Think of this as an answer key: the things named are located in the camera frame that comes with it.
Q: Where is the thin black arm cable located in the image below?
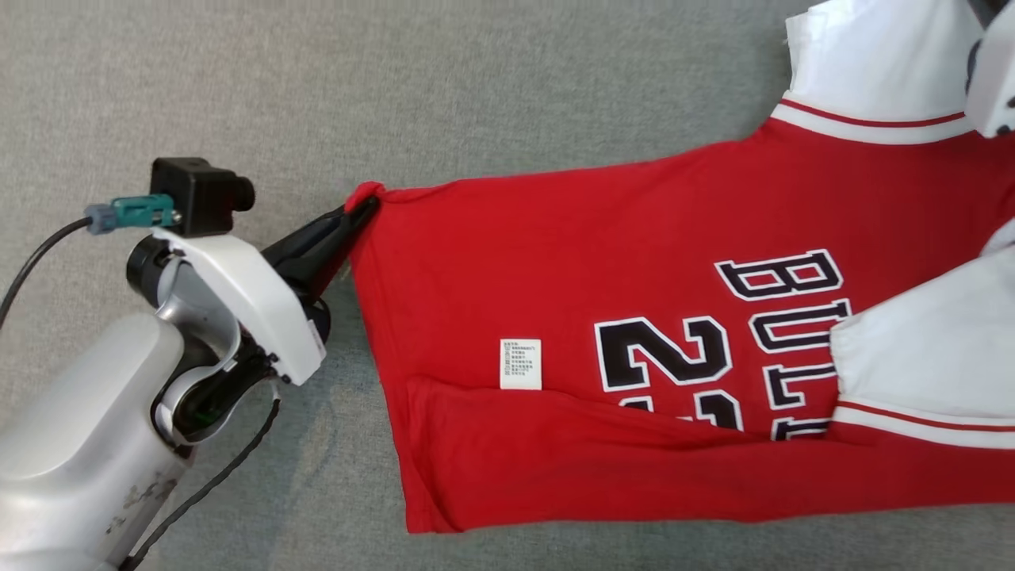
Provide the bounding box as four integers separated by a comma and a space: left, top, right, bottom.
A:
117, 397, 283, 571

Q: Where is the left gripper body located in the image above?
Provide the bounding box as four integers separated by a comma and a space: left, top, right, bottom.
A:
151, 228, 331, 386

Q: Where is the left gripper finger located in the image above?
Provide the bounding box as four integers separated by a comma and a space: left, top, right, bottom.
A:
262, 196, 381, 275
278, 235, 354, 299

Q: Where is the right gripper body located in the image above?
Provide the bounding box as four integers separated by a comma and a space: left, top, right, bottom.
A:
964, 6, 1015, 140

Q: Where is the red white basketball jersey shirt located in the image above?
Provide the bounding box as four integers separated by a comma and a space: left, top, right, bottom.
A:
347, 0, 1015, 535

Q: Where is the teal left camera connector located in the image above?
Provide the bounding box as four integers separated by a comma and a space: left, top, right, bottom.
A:
84, 194, 180, 236

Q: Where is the black left camera cable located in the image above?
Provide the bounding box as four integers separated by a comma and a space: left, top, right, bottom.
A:
0, 217, 94, 328

